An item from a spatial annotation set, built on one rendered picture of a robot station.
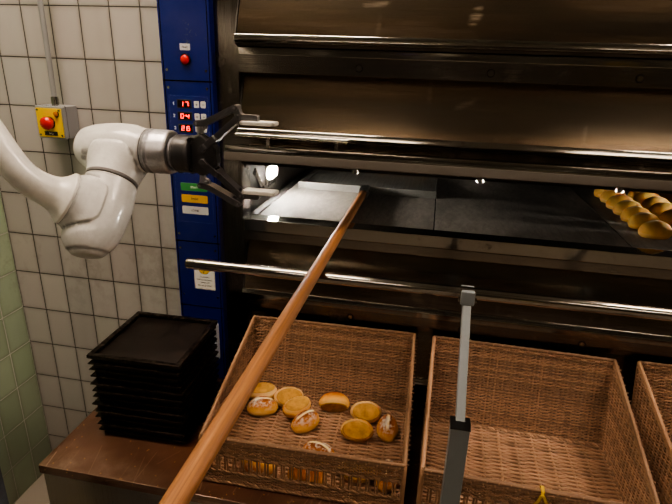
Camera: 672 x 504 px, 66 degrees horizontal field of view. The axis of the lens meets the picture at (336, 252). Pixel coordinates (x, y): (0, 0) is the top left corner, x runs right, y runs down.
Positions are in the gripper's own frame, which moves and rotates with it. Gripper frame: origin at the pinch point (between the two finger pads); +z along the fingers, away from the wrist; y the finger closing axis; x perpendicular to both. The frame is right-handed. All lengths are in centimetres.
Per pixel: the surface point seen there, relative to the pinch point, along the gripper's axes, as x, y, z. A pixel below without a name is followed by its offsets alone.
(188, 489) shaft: 55, 29, 7
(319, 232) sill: -55, 33, -2
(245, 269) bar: -17.7, 31.9, -12.9
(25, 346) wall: -53, 90, -117
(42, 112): -48, -1, -89
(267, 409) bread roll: -34, 86, -13
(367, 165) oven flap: -40.4, 7.6, 14.1
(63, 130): -48, 5, -83
